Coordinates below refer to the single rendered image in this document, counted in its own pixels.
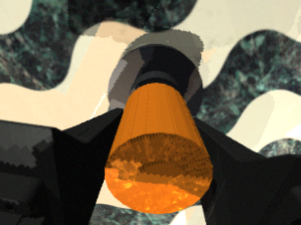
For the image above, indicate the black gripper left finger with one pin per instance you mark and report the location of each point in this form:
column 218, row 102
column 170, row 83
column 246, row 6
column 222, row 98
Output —
column 71, row 162

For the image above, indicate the orange knob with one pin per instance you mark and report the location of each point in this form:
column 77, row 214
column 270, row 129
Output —
column 157, row 163

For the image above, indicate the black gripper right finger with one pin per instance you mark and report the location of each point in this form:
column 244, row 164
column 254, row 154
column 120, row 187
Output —
column 246, row 187

